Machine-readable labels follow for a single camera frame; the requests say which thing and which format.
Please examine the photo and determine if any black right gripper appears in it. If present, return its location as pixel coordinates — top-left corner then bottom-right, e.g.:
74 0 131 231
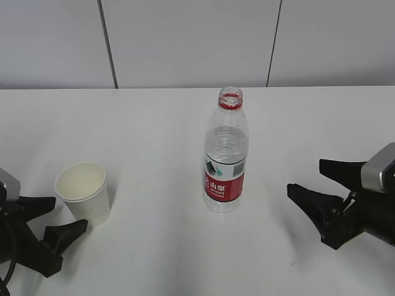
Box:
286 159 394 250

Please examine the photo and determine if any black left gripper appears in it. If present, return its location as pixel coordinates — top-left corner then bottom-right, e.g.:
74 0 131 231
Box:
1 196 88 277

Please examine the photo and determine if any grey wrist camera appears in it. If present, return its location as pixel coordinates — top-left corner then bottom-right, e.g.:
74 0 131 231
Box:
360 142 394 194
1 169 21 204

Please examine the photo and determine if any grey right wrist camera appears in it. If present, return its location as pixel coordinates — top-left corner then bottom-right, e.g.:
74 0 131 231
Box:
360 142 394 194

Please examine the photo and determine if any clear plastic water bottle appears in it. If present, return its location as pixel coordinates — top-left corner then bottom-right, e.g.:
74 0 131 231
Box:
203 86 249 213

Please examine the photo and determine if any white paper cup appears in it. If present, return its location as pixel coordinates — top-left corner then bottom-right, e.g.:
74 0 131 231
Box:
54 162 110 228

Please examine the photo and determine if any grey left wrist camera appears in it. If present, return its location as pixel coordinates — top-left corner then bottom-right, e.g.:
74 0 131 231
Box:
1 169 21 204

